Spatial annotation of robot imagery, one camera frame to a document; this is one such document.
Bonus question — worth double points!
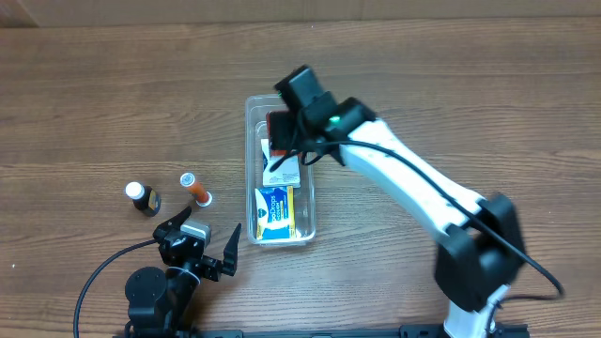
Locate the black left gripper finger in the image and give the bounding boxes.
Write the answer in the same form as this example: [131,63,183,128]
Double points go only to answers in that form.
[152,206,192,242]
[222,223,241,276]

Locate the red medicine box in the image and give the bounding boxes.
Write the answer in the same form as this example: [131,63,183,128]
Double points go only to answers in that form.
[266,111,300,156]

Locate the white medicine box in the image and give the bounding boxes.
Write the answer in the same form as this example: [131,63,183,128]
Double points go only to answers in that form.
[261,139,301,188]

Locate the blue yellow VapoDrops box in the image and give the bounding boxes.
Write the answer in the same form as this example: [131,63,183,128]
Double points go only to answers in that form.
[254,186,297,240]

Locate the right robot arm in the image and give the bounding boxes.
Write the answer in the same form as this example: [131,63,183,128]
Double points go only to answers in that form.
[267,65,530,337]

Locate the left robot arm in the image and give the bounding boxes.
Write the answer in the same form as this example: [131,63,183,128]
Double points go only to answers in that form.
[124,207,241,337]

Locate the clear plastic container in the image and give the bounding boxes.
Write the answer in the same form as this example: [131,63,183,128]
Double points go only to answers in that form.
[245,94,316,246]

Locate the dark bottle white cap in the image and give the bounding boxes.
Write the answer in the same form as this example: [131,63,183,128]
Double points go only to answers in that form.
[124,181,162,217]

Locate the orange tube white caps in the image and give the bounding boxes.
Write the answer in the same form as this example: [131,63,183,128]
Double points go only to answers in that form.
[179,172,212,207]

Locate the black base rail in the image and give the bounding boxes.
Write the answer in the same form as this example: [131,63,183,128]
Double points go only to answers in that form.
[112,323,532,338]

